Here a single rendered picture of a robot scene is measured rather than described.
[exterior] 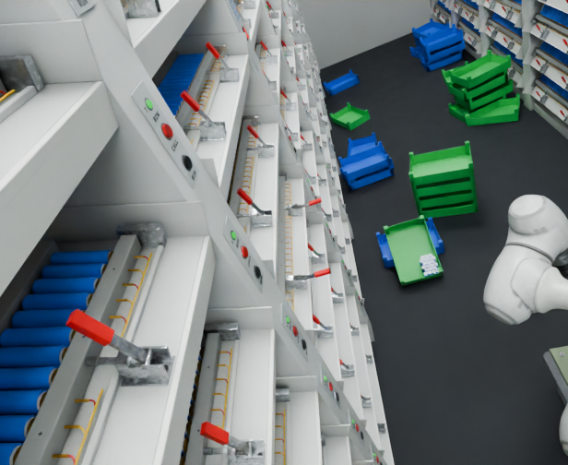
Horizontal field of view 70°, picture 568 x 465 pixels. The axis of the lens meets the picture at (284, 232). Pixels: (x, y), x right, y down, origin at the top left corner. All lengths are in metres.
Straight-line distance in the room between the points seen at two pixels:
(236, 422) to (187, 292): 0.20
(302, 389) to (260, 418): 0.23
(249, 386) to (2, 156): 0.40
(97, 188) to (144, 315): 0.15
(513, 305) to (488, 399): 0.80
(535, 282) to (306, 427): 0.56
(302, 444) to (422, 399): 1.08
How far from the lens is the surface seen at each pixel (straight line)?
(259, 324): 0.61
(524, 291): 1.00
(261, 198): 0.86
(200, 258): 0.46
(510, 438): 1.71
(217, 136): 0.69
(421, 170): 2.32
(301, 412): 0.76
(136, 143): 0.44
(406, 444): 1.72
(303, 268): 0.96
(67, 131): 0.35
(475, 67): 3.23
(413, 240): 2.14
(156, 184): 0.46
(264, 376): 0.58
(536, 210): 1.03
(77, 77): 0.43
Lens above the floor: 1.59
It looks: 37 degrees down
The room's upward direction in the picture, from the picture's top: 28 degrees counter-clockwise
